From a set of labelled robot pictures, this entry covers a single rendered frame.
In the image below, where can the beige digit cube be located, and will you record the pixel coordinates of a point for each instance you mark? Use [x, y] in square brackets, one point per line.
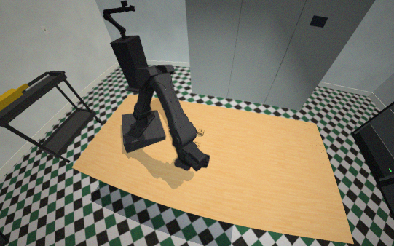
[201, 132]

